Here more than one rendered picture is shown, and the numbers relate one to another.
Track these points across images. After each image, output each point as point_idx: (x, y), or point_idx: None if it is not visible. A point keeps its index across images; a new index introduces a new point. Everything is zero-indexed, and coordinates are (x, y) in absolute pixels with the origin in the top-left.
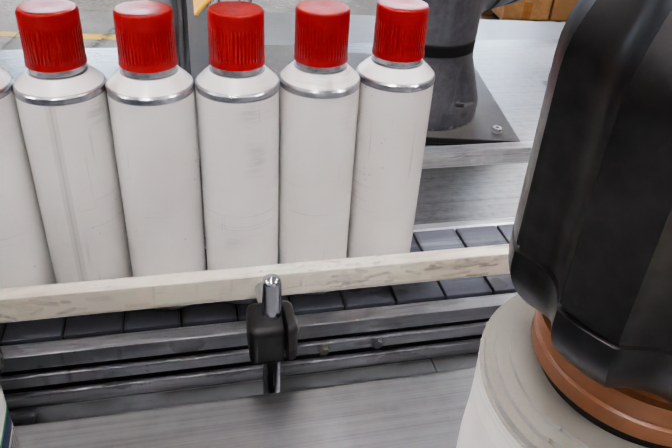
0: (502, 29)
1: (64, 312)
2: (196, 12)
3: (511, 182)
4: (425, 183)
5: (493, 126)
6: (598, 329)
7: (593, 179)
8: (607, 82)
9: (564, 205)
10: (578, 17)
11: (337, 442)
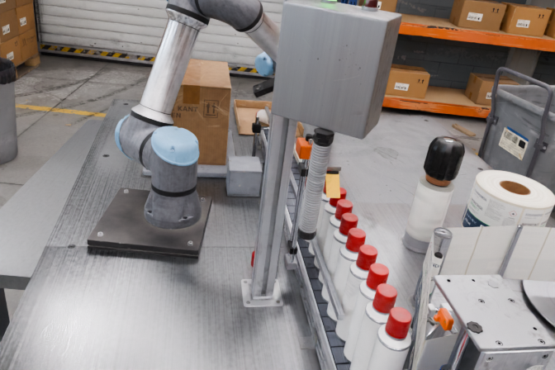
0: (61, 168)
1: None
2: (339, 196)
3: (233, 209)
4: (232, 229)
5: (201, 199)
6: (456, 174)
7: (455, 163)
8: (453, 156)
9: (449, 168)
10: (449, 153)
11: (378, 254)
